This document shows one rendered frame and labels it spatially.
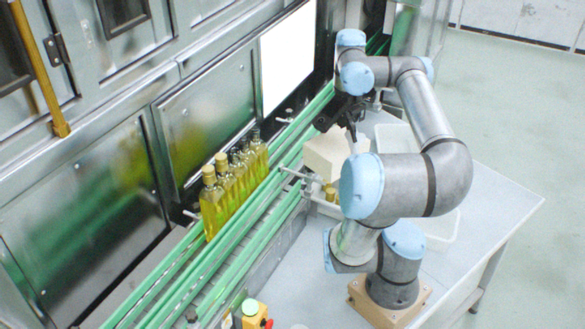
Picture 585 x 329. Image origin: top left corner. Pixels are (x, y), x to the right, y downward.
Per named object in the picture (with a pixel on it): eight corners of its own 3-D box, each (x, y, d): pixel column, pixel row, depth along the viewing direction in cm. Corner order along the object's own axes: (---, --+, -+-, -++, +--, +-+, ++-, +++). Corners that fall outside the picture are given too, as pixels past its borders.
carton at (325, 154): (367, 159, 142) (370, 140, 137) (330, 183, 134) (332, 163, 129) (339, 141, 149) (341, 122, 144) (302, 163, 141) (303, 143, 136)
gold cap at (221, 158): (222, 162, 131) (221, 150, 128) (231, 167, 129) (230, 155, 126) (213, 168, 129) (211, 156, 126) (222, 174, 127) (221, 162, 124)
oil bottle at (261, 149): (256, 184, 159) (252, 134, 145) (270, 190, 157) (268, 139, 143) (247, 194, 155) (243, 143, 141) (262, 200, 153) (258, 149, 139)
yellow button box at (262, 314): (248, 309, 137) (246, 295, 132) (270, 320, 134) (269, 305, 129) (235, 328, 132) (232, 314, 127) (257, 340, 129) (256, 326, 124)
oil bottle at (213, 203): (216, 229, 143) (208, 177, 129) (232, 235, 141) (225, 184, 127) (205, 242, 139) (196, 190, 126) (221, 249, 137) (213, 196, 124)
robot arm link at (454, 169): (506, 183, 76) (430, 42, 112) (441, 184, 76) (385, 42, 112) (486, 230, 84) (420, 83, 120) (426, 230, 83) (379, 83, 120)
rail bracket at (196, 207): (192, 225, 145) (185, 194, 136) (209, 233, 143) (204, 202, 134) (183, 234, 142) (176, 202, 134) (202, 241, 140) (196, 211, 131)
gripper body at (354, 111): (365, 121, 135) (369, 85, 127) (344, 133, 130) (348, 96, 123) (345, 111, 139) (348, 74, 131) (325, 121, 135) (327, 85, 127)
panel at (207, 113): (309, 70, 199) (311, -10, 177) (315, 72, 198) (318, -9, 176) (172, 201, 139) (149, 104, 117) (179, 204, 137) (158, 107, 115)
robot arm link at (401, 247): (424, 282, 122) (435, 249, 113) (373, 284, 121) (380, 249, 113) (413, 247, 131) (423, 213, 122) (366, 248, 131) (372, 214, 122)
